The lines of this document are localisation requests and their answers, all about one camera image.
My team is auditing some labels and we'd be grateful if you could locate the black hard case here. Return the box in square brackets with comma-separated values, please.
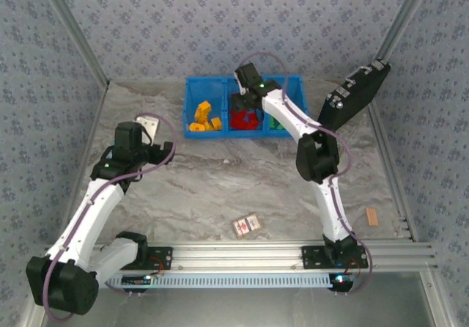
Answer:
[317, 58, 392, 132]

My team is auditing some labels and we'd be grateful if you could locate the small printed card box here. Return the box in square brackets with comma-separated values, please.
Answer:
[231, 213, 263, 240]

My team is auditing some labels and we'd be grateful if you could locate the small controller circuit board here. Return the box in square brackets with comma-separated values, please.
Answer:
[122, 274, 153, 286]
[328, 273, 355, 288]

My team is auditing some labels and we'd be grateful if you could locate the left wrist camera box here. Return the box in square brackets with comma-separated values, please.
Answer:
[134, 116, 161, 142]

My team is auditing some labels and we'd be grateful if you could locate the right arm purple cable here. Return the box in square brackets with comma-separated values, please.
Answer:
[238, 51, 374, 297]

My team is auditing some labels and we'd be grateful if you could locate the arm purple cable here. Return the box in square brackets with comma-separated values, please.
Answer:
[43, 112, 180, 323]
[238, 51, 374, 297]

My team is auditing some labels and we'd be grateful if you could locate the aluminium side rail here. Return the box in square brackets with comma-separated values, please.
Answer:
[67, 80, 111, 214]
[368, 103, 418, 243]

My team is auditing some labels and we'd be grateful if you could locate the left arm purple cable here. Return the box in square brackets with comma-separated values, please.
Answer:
[43, 112, 180, 323]

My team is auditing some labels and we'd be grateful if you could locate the aluminium frame post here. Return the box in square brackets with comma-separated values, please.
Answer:
[35, 0, 111, 88]
[376, 0, 437, 61]

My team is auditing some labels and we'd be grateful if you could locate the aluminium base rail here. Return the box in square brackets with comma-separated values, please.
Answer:
[43, 241, 440, 273]

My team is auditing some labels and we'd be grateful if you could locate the light blue slotted cable duct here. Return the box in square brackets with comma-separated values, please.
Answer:
[106, 272, 339, 290]

